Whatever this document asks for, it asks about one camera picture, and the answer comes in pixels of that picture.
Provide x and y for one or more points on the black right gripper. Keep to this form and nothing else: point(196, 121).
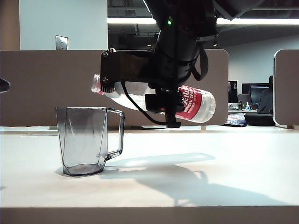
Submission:
point(177, 56)

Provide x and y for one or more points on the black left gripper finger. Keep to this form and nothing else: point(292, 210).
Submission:
point(4, 85)

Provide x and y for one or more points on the Nongfu Spring water bottle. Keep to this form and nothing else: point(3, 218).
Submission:
point(201, 102)

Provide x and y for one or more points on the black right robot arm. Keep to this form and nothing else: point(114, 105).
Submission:
point(187, 9)

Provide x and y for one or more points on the small blue sanitizer bottle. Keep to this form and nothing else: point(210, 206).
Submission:
point(247, 107)

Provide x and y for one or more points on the transparent grey plastic mug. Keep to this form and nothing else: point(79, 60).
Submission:
point(81, 140)

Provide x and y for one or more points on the wide brown desk partition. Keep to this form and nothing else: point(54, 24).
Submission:
point(46, 77)

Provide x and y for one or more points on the patterned blue red cloth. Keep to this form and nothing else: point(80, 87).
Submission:
point(235, 121)

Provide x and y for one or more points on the black sign with numeral two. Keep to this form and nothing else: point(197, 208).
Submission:
point(232, 92)

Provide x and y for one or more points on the black computer monitor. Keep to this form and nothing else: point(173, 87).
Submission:
point(253, 93)

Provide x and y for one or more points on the black round cushion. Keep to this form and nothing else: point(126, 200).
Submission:
point(258, 119)

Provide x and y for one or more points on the seated person in dark clothes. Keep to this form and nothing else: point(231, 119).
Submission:
point(265, 102)

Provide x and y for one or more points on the brown partition with white edge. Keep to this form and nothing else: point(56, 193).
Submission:
point(287, 88)

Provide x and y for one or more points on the long ceiling light strip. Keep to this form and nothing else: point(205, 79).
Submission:
point(257, 21)

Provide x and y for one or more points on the metal wall switch plate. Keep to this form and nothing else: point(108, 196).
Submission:
point(61, 42)

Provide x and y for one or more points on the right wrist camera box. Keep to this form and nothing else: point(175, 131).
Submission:
point(116, 67)

